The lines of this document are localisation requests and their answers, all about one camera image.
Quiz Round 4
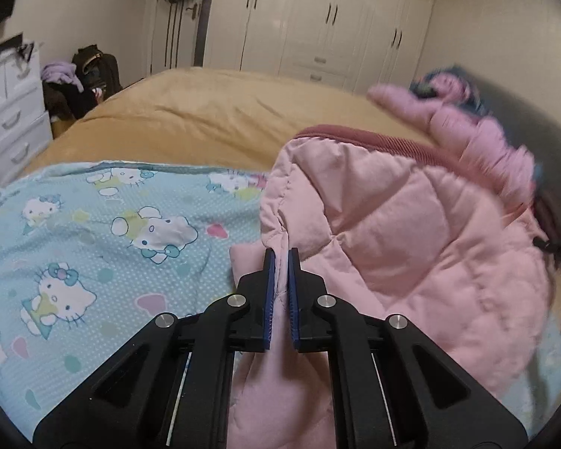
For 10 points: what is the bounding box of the tan bedspread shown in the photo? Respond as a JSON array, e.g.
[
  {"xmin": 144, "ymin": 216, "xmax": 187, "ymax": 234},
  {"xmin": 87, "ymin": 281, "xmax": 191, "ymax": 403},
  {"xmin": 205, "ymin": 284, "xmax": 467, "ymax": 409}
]
[{"xmin": 23, "ymin": 66, "xmax": 433, "ymax": 184}]

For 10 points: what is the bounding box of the pink quilted jacket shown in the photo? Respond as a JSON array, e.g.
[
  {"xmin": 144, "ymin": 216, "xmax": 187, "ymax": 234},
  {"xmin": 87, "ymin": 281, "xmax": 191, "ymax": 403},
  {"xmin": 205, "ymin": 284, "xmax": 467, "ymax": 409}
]
[{"xmin": 227, "ymin": 124, "xmax": 551, "ymax": 449}]

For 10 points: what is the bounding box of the grey padded headboard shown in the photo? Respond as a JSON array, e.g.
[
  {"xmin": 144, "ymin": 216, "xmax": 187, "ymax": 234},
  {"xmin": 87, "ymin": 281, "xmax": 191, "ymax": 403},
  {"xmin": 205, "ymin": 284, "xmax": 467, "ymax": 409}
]
[{"xmin": 463, "ymin": 68, "xmax": 561, "ymax": 263}]

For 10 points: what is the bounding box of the purple cloth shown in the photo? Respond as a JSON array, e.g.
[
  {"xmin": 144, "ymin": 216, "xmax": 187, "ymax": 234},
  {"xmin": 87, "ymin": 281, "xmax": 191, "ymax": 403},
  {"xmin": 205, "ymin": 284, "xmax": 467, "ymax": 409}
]
[{"xmin": 42, "ymin": 61, "xmax": 84, "ymax": 92}]

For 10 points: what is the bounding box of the light blue cartoon printed blanket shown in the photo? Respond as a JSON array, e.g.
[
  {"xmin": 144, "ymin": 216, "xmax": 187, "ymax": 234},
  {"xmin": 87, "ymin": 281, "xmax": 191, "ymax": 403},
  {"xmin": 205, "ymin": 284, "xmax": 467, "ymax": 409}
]
[{"xmin": 0, "ymin": 161, "xmax": 561, "ymax": 439}]

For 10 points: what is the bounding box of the white drawer dresser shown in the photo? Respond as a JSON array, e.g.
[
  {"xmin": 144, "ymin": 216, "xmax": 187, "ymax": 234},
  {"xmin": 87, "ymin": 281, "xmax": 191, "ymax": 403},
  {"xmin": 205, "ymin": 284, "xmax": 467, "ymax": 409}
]
[{"xmin": 0, "ymin": 33, "xmax": 55, "ymax": 189}]

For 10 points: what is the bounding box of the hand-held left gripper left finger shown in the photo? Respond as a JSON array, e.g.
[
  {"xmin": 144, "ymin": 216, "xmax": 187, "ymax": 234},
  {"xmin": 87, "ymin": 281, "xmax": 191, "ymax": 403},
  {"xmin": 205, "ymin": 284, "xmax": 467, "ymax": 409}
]
[{"xmin": 33, "ymin": 250, "xmax": 276, "ymax": 449}]

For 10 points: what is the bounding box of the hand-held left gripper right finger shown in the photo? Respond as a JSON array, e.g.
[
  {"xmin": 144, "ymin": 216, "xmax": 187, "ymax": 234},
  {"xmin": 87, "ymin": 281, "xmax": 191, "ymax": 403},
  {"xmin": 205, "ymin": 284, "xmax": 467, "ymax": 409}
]
[{"xmin": 288, "ymin": 247, "xmax": 528, "ymax": 449}]

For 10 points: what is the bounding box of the black backpack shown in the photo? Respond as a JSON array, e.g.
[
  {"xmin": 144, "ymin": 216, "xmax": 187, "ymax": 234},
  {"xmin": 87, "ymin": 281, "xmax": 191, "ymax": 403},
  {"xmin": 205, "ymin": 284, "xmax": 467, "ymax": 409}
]
[{"xmin": 71, "ymin": 44, "xmax": 123, "ymax": 104}]

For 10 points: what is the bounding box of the pink puffy quilt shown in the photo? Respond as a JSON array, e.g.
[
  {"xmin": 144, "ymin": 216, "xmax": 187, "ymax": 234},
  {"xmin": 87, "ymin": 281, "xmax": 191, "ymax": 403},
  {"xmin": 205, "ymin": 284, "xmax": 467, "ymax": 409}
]
[{"xmin": 368, "ymin": 72, "xmax": 539, "ymax": 199}]

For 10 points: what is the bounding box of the white door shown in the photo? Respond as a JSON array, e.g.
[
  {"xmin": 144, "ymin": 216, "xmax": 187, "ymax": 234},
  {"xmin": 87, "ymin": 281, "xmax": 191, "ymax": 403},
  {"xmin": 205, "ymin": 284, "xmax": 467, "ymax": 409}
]
[{"xmin": 145, "ymin": 0, "xmax": 216, "ymax": 76}]

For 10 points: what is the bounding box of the white wardrobe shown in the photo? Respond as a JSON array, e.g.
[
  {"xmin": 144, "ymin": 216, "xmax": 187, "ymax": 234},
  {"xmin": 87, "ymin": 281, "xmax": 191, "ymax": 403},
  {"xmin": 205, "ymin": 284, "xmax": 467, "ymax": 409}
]
[{"xmin": 203, "ymin": 0, "xmax": 441, "ymax": 97}]

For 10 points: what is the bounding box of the dark clothes pile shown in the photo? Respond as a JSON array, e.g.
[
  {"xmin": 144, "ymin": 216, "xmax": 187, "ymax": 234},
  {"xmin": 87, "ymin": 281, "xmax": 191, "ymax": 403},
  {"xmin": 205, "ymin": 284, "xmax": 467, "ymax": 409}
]
[{"xmin": 42, "ymin": 79, "xmax": 101, "ymax": 121}]

